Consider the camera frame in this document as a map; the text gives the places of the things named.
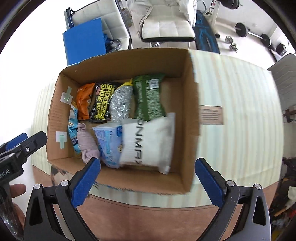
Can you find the blue face mask pack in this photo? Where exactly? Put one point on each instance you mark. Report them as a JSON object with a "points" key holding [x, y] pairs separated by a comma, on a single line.
{"points": [[107, 141]]}

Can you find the white weight bench rack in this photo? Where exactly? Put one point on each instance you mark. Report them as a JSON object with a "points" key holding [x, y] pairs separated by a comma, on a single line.
{"points": [[214, 8]]}

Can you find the blue box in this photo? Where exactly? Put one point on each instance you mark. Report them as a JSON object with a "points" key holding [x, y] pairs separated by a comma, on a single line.
{"points": [[83, 39]]}

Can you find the small black plate barbell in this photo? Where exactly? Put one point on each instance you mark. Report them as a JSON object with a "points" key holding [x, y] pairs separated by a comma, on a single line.
{"points": [[240, 29]]}

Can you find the black shoe wipes packet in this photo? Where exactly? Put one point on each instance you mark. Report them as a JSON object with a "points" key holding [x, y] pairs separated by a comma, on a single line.
{"points": [[99, 104]]}

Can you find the silver scourer packet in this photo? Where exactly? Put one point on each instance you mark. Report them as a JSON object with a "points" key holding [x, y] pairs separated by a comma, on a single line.
{"points": [[120, 102]]}

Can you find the light blue snack packet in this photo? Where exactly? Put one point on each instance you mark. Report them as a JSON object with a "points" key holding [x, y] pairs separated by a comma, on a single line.
{"points": [[72, 132]]}

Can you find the white padded chair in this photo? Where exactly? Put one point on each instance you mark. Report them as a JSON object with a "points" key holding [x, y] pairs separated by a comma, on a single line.
{"points": [[166, 27]]}

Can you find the white down jacket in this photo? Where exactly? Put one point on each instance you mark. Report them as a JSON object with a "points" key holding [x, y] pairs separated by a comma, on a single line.
{"points": [[138, 9]]}

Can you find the barbell with black plates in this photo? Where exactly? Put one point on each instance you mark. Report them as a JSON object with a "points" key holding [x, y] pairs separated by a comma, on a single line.
{"points": [[231, 3]]}

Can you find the dark kettlebell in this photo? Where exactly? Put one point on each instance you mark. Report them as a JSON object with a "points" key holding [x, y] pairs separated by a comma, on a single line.
{"points": [[281, 49]]}

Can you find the chrome dumbbell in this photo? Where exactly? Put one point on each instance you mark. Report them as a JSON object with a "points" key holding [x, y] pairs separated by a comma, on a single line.
{"points": [[231, 42]]}

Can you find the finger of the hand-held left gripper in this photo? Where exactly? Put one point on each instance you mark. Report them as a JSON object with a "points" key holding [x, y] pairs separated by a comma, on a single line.
{"points": [[15, 141], [32, 144]]}

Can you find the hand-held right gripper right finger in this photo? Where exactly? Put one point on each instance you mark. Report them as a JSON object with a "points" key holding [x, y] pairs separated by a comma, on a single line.
{"points": [[209, 183]]}

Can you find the person's left hand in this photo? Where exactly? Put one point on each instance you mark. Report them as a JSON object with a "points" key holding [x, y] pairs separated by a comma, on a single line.
{"points": [[18, 190]]}

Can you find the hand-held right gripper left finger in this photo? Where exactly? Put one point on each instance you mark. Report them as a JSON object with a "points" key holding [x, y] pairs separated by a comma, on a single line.
{"points": [[85, 183]]}

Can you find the clear water jug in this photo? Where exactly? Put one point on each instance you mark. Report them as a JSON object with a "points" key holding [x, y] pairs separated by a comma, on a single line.
{"points": [[126, 16]]}

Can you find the grey fabric chair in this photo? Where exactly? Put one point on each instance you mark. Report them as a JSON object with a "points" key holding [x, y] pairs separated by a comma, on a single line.
{"points": [[286, 76]]}

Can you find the cardboard box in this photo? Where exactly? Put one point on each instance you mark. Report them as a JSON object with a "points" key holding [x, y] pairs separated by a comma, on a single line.
{"points": [[180, 115]]}

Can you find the white bar stool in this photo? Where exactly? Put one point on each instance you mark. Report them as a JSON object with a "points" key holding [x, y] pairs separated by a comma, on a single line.
{"points": [[115, 23]]}

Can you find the pink cloth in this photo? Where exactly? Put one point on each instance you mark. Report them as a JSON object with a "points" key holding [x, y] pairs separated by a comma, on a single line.
{"points": [[86, 143]]}

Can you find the green packet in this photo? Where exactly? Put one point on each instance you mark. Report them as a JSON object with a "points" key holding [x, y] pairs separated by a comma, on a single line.
{"points": [[148, 99]]}

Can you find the orange packet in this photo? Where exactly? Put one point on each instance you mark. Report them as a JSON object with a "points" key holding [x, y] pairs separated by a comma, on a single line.
{"points": [[84, 99]]}

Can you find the white towel packet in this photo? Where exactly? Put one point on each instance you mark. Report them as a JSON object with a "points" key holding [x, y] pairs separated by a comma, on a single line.
{"points": [[148, 141]]}

